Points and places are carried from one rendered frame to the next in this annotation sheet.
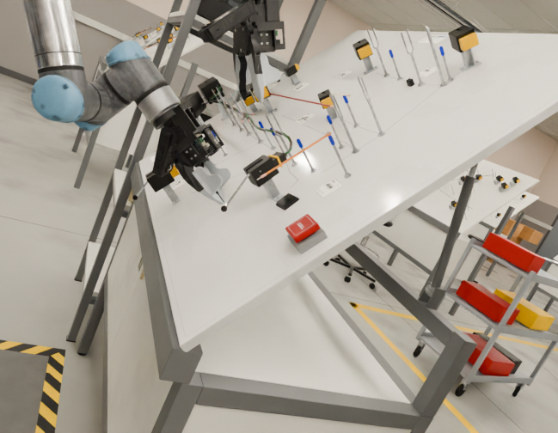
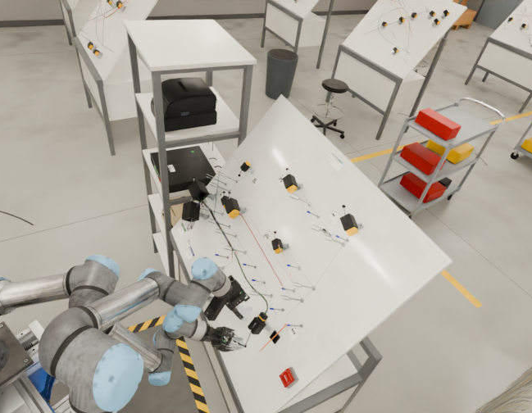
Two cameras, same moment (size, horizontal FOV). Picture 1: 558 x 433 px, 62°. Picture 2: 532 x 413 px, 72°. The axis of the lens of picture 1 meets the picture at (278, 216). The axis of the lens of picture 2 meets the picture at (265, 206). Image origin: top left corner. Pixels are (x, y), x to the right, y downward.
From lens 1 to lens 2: 1.26 m
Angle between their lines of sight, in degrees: 30
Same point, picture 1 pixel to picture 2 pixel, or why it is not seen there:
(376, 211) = (318, 368)
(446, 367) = (370, 366)
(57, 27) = (146, 360)
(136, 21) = not seen: outside the picture
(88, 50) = not seen: outside the picture
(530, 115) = (384, 314)
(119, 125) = (119, 102)
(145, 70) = (185, 329)
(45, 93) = (155, 382)
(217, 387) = not seen: outside the picture
